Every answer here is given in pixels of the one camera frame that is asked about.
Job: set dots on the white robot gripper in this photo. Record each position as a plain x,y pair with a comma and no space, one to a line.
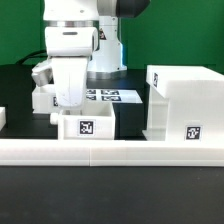
69,74

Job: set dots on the white front drawer tray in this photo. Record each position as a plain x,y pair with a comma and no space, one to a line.
95,122

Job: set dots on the white drawer tray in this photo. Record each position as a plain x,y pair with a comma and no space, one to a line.
95,122
53,99

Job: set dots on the white drawer cabinet box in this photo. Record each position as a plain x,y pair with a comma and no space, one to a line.
186,103

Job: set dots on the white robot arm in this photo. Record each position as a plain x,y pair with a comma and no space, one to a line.
71,37

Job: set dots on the white rear drawer tray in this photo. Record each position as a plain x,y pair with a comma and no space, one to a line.
53,99

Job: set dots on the white marker tag sheet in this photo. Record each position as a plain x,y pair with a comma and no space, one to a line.
114,95

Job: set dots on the white left fence rail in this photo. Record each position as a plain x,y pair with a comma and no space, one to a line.
2,117

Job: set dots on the white fence rail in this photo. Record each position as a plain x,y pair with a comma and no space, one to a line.
2,117
24,152

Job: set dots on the white front fence rail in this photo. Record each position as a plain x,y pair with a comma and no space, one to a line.
24,152

